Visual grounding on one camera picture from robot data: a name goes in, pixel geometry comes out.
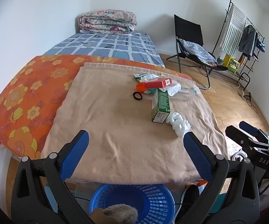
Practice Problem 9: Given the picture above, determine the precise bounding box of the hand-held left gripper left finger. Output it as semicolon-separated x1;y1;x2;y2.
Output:
11;130;95;224

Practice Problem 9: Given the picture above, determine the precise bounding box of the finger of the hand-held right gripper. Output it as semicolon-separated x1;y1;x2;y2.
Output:
225;125;269;155
239;121;269;144

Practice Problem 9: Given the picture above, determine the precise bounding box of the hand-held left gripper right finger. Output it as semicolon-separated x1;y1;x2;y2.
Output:
175;131;261;224

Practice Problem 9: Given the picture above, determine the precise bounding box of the blue plastic basket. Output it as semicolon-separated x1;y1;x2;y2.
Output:
89;184;175;224

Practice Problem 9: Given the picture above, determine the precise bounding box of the white plastic bag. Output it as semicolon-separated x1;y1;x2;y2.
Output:
158;83;181;97

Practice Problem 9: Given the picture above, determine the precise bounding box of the red cardboard box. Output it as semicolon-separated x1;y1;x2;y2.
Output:
146;79;173;89

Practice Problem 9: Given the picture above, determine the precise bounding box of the orange round plastic lid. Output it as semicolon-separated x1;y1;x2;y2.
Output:
136;82;158;94

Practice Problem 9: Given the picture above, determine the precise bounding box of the green and white packet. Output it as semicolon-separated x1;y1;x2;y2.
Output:
134;73;163;83

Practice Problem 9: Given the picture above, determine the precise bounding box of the white crumpled tissue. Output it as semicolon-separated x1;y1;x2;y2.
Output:
169;112;192;139

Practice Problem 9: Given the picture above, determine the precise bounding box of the black shoe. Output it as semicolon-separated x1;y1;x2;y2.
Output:
180;184;200;213

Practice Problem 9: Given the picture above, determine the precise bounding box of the beige blanket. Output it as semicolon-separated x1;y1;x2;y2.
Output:
41;63;230;184

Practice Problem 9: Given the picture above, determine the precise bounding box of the green cardboard box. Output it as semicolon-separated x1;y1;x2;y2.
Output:
151;88;171;123

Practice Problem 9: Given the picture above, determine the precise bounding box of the clear plastic wrapper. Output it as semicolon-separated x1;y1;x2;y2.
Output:
179;86;200;96

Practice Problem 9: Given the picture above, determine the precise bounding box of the yellow crate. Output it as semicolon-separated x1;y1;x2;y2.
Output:
223;54;240;73

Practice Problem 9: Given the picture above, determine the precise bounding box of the black clothes rack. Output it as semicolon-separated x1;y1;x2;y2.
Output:
212;0;265;91

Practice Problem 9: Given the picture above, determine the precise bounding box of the beige fuzzy slipper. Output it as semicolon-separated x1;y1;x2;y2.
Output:
90;204;138;224

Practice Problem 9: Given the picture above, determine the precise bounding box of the orange floral blanket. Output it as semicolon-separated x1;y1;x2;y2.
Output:
0;55;193;157

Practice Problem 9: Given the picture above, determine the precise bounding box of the teal garment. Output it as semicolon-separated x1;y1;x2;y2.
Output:
257;37;266;52

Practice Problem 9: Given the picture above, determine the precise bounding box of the dark grey jacket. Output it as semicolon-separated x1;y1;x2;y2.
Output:
238;25;258;57

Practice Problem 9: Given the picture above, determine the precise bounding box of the blue striped cloth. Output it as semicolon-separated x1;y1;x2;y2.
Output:
180;38;217;63

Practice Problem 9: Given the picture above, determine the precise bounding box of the green striped towel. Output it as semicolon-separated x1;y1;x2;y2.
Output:
221;5;247;55

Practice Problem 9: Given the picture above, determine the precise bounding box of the blue checked bed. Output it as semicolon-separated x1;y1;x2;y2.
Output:
42;31;165;68

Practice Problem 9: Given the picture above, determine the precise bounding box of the black folding chair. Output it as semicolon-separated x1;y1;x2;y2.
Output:
166;14;229;90

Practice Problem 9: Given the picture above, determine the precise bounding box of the folded floral quilt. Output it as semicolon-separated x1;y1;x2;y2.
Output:
78;10;138;33

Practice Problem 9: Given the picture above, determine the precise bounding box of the white ring-shaped device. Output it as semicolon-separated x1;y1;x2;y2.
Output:
231;150;248;161

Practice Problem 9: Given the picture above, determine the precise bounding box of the black floor cable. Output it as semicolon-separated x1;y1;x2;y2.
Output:
232;82;258;112

